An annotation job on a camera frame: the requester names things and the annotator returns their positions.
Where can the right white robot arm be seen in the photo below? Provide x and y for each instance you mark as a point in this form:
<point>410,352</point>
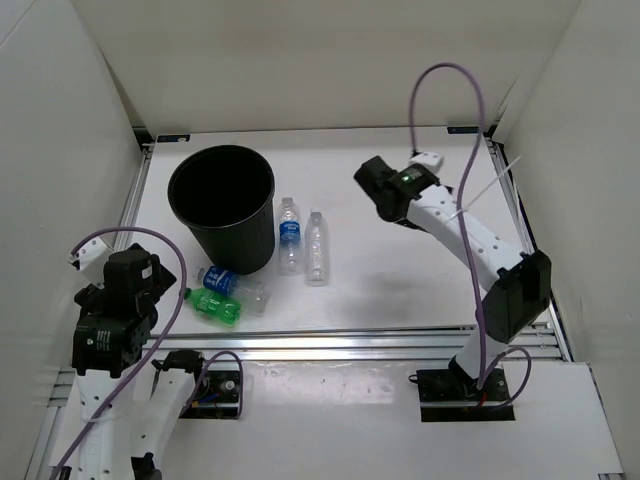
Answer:
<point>514,287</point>

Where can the clear bottle blue label lying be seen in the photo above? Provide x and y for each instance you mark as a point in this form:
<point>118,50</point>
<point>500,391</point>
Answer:
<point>252,294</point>

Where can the green plastic bottle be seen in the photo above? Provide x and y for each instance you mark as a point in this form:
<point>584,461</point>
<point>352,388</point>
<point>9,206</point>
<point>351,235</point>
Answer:
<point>213,305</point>

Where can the white cable tie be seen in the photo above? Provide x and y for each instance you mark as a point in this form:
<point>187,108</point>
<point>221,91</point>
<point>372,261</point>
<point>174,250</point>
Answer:
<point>498,177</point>

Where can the aluminium frame rail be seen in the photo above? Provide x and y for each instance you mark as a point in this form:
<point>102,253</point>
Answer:
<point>435,345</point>

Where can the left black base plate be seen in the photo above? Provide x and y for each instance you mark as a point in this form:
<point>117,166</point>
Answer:
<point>217,398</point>

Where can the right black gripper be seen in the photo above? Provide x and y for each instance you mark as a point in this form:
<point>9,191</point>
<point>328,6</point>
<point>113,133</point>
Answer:
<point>413,225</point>

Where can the black plastic bin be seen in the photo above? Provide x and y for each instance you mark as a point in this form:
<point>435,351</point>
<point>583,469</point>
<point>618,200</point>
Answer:
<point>224,195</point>

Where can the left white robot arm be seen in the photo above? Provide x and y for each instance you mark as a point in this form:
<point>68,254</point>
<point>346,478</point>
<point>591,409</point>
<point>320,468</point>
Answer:
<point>129,402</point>

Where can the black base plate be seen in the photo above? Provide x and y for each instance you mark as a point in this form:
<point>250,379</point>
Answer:
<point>443,399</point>
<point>217,398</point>

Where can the clear bottle blue label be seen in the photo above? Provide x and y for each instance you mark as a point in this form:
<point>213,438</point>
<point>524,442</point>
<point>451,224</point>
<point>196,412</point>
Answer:
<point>290,240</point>
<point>252,294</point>

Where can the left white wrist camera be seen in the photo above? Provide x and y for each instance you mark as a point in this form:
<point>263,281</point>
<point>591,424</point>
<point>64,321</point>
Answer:
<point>90,259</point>

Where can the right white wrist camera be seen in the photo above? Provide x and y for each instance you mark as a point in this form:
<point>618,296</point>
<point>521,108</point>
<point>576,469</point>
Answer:
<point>430,160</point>

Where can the clear unlabelled plastic bottle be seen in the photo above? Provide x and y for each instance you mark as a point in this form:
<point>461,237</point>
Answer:
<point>317,253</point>

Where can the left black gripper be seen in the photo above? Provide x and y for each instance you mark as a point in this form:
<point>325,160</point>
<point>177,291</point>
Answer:
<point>162,279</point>

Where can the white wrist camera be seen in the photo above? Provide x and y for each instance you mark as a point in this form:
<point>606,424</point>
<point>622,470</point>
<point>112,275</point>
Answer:
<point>90,259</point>
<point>430,160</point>

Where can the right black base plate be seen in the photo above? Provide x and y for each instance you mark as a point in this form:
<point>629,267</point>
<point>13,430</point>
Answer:
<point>443,399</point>

